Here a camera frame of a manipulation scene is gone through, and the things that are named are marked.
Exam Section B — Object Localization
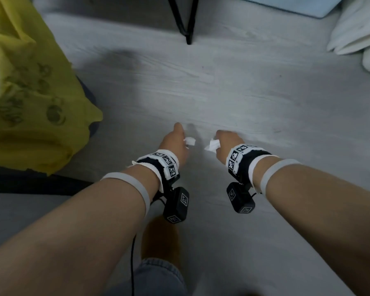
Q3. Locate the person's left hand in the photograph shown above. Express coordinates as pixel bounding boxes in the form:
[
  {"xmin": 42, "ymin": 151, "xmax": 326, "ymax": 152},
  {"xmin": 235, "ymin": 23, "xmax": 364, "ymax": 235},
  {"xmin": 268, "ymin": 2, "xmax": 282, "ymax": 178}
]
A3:
[{"xmin": 158, "ymin": 122, "xmax": 192, "ymax": 167}]

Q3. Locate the person's right hand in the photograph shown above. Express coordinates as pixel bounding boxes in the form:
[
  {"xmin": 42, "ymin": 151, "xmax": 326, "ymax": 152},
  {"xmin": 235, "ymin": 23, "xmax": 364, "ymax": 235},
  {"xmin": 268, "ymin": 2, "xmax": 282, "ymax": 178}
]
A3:
[{"xmin": 214, "ymin": 130, "xmax": 245, "ymax": 166}]

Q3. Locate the person's right forearm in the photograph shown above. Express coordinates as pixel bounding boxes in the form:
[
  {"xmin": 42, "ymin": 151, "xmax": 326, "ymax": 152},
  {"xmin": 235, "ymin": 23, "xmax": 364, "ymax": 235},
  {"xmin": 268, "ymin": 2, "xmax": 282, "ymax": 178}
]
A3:
[{"xmin": 252, "ymin": 156, "xmax": 370, "ymax": 296}]

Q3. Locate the person's left forearm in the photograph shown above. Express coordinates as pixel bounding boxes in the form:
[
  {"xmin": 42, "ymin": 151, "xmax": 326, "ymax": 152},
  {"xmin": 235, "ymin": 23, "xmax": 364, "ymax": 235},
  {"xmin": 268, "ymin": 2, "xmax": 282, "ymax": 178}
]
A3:
[{"xmin": 0, "ymin": 165, "xmax": 161, "ymax": 296}]

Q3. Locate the black white marker wristband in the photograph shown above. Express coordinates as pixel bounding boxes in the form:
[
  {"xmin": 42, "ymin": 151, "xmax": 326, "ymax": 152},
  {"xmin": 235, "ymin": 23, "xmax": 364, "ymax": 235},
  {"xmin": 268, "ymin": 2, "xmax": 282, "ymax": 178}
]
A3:
[
  {"xmin": 127, "ymin": 149, "xmax": 181, "ymax": 194},
  {"xmin": 227, "ymin": 144, "xmax": 281, "ymax": 194}
]

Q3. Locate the black metal furniture leg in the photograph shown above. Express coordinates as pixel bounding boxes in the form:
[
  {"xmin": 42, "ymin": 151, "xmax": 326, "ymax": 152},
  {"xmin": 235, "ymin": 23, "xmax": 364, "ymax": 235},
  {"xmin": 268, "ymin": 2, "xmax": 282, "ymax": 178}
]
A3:
[{"xmin": 167, "ymin": 0, "xmax": 200, "ymax": 45}]

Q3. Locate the blue jeans leg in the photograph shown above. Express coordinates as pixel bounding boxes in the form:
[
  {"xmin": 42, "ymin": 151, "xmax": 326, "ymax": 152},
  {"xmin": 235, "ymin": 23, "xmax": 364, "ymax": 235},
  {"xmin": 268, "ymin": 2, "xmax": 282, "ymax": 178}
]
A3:
[{"xmin": 104, "ymin": 258, "xmax": 189, "ymax": 296}]

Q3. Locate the yellow plastic bag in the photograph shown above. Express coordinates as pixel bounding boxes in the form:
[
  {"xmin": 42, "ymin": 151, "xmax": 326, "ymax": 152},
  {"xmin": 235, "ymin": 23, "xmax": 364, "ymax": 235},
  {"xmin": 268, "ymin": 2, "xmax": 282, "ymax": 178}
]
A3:
[{"xmin": 0, "ymin": 0, "xmax": 103, "ymax": 176}]

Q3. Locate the light blue mat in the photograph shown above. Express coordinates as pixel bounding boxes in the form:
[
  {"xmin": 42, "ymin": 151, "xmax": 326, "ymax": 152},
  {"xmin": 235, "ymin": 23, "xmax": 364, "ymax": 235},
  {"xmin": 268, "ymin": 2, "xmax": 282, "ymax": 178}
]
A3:
[{"xmin": 233, "ymin": 0, "xmax": 344, "ymax": 19}]

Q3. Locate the white forearm strap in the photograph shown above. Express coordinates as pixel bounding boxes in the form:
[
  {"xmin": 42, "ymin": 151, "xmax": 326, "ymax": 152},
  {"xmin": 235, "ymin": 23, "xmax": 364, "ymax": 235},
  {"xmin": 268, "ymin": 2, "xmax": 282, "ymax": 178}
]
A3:
[
  {"xmin": 100, "ymin": 172, "xmax": 150, "ymax": 218},
  {"xmin": 260, "ymin": 159, "xmax": 303, "ymax": 198}
]

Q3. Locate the black cable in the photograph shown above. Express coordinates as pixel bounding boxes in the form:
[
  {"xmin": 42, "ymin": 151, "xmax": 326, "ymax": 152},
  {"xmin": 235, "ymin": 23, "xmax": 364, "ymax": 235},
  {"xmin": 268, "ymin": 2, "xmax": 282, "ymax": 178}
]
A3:
[{"xmin": 130, "ymin": 234, "xmax": 137, "ymax": 296}]

